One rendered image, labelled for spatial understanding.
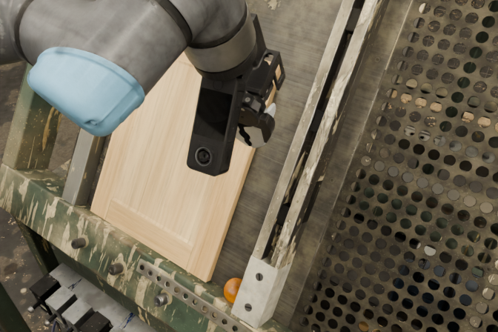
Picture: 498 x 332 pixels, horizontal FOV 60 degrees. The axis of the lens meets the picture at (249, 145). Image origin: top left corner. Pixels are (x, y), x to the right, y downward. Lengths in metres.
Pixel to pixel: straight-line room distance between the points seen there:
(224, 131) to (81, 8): 0.20
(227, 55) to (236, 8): 0.05
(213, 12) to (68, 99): 0.14
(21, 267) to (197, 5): 2.07
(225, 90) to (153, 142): 0.57
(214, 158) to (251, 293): 0.43
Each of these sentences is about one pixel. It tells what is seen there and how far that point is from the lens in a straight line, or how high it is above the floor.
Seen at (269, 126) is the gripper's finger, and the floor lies 1.39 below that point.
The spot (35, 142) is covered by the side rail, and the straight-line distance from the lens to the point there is 1.35.
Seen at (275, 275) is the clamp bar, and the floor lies 1.02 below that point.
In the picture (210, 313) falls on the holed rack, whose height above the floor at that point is 0.89.
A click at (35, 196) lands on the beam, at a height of 0.88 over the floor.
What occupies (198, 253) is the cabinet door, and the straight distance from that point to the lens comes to 0.97.
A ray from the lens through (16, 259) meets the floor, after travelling 2.38.
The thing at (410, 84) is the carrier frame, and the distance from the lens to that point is 1.91.
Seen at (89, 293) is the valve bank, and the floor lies 0.74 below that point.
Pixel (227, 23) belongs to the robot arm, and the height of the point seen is 1.55.
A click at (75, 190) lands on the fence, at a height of 0.93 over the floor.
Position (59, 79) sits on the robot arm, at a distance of 0.33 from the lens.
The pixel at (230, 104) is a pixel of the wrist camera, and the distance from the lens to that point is 0.47.
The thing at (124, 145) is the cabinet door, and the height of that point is 1.05.
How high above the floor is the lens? 1.70
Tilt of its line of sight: 39 degrees down
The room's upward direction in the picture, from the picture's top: straight up
